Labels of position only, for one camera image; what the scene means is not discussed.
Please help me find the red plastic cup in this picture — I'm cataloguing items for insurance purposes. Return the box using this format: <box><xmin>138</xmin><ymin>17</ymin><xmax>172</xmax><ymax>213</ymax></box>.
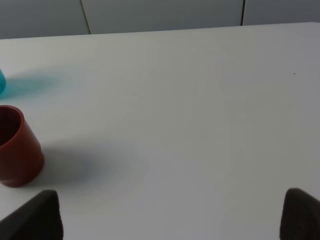
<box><xmin>0</xmin><ymin>105</ymin><xmax>44</xmax><ymax>188</ymax></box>

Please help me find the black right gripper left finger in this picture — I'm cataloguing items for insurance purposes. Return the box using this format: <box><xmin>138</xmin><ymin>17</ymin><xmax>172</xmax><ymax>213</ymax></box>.
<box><xmin>0</xmin><ymin>190</ymin><xmax>64</xmax><ymax>240</ymax></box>

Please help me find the teal translucent plastic cup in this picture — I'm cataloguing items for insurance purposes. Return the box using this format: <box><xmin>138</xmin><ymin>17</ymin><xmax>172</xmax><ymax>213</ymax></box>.
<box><xmin>0</xmin><ymin>69</ymin><xmax>6</xmax><ymax>94</ymax></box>

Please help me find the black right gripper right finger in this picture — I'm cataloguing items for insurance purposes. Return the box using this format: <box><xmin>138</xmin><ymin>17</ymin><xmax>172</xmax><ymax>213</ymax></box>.
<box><xmin>279</xmin><ymin>188</ymin><xmax>320</xmax><ymax>240</ymax></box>

